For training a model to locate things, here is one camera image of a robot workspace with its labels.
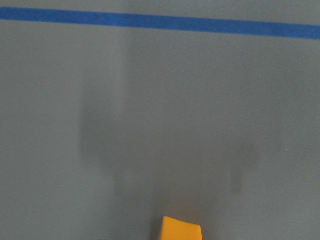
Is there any orange block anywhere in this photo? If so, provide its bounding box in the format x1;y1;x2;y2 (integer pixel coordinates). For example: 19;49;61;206
158;216;203;240

